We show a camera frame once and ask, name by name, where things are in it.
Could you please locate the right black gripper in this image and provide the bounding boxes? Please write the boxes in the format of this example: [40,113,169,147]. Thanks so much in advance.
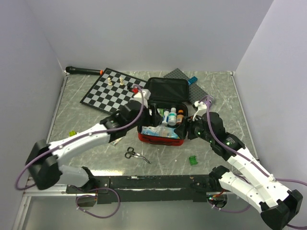
[173,113,214,143]

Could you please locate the small green box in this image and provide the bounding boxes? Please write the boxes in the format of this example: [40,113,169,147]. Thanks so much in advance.
[157,108,164,116]

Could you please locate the brown medicine bottle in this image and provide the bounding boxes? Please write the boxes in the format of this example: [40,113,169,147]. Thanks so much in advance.
[176,110,184,125]

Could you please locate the blue cotton swab bag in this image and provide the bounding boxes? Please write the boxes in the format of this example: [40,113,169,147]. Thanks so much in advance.
[141,126,179,139]

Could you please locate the white medicine bottle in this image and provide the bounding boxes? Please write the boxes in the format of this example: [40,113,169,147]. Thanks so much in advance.
[167,107,177,126]

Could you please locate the red black medicine bag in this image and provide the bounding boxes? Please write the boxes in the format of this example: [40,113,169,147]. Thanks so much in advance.
[138,77,189,146]

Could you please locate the black handled scissors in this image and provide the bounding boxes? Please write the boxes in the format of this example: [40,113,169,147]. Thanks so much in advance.
[124,147,152,164]

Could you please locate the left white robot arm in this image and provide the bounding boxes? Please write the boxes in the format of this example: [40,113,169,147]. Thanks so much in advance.
[25,100,162,193]

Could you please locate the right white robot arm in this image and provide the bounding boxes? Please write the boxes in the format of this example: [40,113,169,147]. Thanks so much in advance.
[175,112,303,230]

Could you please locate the green plastic clip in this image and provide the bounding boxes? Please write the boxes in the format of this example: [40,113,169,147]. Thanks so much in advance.
[189,156,198,165]

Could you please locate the grey lego baseplate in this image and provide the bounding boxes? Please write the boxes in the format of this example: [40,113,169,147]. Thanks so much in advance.
[164,68,208,104]

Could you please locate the blue lego brick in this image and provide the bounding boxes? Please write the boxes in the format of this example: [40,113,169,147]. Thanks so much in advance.
[188,76,198,85]

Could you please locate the black white chessboard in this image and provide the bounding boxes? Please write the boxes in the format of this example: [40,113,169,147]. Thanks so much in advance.
[80,68,146,115]

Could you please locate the white chess piece left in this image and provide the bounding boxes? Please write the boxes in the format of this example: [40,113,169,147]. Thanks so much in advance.
[107,78,113,86]

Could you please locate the green yellow toy block car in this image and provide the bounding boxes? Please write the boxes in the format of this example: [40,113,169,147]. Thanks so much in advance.
[69,130,77,137]

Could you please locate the black microphone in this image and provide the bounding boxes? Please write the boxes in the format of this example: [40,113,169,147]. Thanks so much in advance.
[65,66,103,75]

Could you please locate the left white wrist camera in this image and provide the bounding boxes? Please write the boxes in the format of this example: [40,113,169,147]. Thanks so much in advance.
[132,89,151,104]

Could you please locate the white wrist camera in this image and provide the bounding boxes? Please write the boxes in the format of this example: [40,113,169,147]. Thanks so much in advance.
[132,89,151,104]
[192,101,207,121]

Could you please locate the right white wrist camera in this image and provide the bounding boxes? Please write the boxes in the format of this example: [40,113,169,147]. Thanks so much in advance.
[192,101,207,121]

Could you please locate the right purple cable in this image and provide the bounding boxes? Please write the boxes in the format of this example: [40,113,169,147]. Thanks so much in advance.
[197,95,307,230]

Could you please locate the purple cable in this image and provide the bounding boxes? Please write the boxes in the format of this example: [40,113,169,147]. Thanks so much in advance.
[14,83,145,219]
[197,95,307,230]

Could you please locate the black mounting rail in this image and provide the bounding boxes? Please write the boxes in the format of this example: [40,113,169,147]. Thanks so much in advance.
[66,174,237,205]

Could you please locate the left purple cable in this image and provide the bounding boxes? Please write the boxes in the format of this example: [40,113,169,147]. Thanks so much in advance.
[14,83,145,219]

